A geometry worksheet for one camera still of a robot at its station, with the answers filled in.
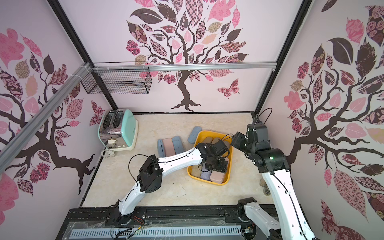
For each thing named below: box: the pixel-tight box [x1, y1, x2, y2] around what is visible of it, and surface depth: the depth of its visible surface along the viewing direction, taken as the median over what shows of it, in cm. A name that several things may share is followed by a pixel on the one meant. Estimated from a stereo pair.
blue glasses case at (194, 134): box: [187, 126, 202, 144], surface depth 105 cm
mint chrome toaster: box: [98, 109, 139, 152], surface depth 96 cm
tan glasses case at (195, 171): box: [191, 164, 203, 178], surface depth 87 cm
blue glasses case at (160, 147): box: [157, 139, 165, 158], surface depth 96 cm
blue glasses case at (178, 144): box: [172, 135, 185, 155], surface depth 101 cm
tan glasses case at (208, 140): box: [202, 136, 214, 144], surface depth 103 cm
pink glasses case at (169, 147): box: [162, 138, 176, 157], surface depth 99 cm
